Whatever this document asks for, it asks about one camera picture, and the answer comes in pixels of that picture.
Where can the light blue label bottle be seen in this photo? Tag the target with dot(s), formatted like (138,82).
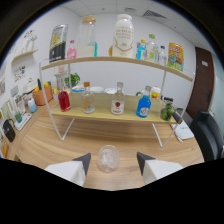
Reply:
(141,51)

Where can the green cucumber toy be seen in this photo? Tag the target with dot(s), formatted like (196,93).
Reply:
(39,84)

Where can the teal liquid bottle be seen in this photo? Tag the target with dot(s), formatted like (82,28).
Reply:
(95,49)

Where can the white cooker pot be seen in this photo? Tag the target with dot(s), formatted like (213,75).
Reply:
(30,86)

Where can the clear glass with ice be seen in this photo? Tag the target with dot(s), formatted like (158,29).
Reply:
(108,159)

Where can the two-tier wooden white-frame rack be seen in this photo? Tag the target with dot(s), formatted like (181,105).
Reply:
(103,113)

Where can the white tray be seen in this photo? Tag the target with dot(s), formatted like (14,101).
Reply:
(25,120)

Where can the brown door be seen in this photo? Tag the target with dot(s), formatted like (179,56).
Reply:
(201,83)

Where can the blue rimmed bowl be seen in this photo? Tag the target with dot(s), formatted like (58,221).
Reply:
(78,88)

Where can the large white milk bottle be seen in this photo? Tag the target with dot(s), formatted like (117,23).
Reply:
(122,36)

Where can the clear bottle red label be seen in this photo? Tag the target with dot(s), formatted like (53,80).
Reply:
(117,105)

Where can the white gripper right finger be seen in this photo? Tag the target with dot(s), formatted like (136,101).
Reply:
(156,168)

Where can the amber yellow bottle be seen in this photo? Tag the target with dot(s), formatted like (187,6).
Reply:
(110,50)

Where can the clear bottle green cap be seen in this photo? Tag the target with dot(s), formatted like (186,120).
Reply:
(152,50)

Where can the wooden wall shelf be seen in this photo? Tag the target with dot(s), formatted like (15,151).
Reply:
(25,53)

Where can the white bowl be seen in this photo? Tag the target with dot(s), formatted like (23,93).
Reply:
(96,89)

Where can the white and blue cup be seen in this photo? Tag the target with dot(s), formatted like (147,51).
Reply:
(32,106)

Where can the white plant ornament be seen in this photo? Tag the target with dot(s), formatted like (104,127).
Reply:
(31,40)

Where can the green potted plant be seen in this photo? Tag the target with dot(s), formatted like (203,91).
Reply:
(73,80)

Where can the small blue liquid bottle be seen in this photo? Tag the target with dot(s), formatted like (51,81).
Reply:
(143,106)

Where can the tall black yellow can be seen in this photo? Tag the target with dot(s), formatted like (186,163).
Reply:
(58,46)

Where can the green cup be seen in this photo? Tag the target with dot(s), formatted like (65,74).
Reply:
(18,117)

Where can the clear bottle orange cap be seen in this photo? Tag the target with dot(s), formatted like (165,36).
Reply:
(88,103)

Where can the black pitcher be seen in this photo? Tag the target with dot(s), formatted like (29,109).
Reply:
(9,131)

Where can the jar of green limes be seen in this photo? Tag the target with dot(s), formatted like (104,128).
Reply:
(166,111)

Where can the black sofa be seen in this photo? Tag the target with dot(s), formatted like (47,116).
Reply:
(206,133)

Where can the orange storage basket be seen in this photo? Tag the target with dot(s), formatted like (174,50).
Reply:
(42,96)

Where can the red liquid glass bottle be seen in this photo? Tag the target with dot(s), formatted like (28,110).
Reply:
(64,101)

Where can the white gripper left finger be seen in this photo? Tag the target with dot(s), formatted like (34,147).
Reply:
(71,170)

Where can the ceiling air vent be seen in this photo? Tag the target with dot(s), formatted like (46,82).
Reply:
(155,14)

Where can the white notebook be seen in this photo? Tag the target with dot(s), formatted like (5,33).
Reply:
(185,130)

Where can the pink liquid bottle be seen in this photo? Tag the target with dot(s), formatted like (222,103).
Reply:
(71,53)

